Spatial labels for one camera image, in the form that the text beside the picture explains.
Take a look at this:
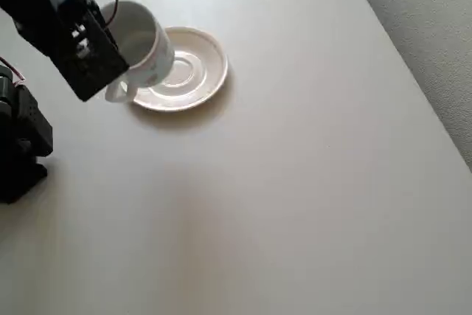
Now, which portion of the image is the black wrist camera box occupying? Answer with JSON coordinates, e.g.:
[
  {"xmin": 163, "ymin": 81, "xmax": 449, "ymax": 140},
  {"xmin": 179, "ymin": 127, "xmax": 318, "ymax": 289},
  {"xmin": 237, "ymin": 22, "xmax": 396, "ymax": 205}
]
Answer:
[{"xmin": 55, "ymin": 10, "xmax": 130, "ymax": 103}]

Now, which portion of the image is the white ceramic mug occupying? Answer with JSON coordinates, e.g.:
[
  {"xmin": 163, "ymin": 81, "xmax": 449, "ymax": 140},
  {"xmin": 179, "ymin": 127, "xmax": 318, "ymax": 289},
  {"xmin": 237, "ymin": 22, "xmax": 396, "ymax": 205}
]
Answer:
[{"xmin": 99, "ymin": 0, "xmax": 176, "ymax": 104}]

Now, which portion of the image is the cream porcelain saucer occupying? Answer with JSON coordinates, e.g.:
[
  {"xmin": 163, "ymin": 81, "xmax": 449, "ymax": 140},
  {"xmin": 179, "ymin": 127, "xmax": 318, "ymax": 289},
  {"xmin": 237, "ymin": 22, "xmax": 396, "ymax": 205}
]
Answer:
[{"xmin": 127, "ymin": 26, "xmax": 229, "ymax": 112}]

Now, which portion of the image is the red and black wire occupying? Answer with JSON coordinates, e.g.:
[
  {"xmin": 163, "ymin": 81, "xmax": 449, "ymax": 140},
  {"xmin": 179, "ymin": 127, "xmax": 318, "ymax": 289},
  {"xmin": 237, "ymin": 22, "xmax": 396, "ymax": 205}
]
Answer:
[{"xmin": 0, "ymin": 55, "xmax": 27, "ymax": 86}]

